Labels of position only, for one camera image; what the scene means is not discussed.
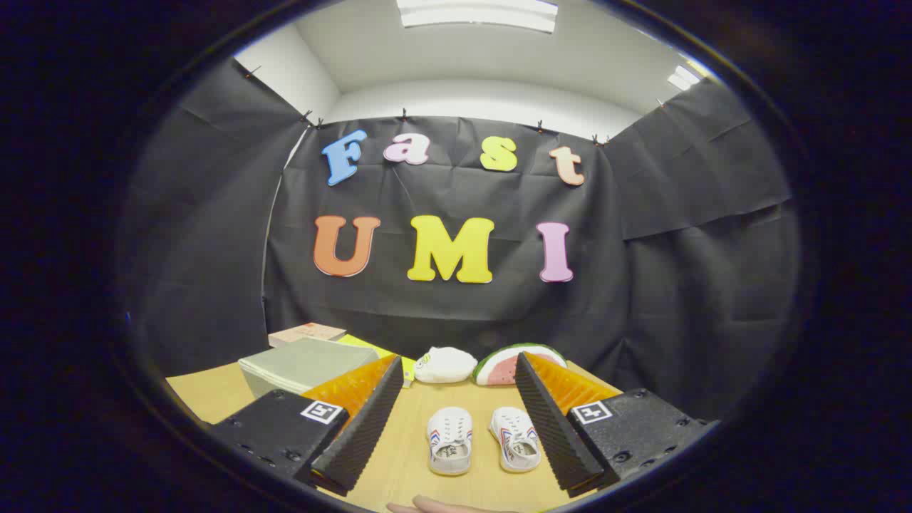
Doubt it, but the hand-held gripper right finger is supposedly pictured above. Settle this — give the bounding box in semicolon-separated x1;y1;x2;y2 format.
514;351;720;498

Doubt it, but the tan paperback book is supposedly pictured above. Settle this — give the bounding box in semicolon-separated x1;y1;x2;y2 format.
268;322;348;348

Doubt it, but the white plush toy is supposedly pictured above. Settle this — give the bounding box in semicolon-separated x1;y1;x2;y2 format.
414;346;478;385

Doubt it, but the yellow book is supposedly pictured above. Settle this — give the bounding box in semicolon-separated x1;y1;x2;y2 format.
335;333;418;389

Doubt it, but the white canvas shoe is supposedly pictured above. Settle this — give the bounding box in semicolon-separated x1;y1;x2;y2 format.
489;406;542;473
426;406;473;477

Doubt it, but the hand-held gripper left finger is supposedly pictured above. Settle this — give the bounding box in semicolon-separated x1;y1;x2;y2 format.
209;354;405;497

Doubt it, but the ceiling light panel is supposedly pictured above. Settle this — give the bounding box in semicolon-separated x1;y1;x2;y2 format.
396;0;559;34
668;64;703;91

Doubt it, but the watermelon slice plush toy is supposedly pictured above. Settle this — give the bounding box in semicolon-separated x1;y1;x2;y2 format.
473;343;569;387

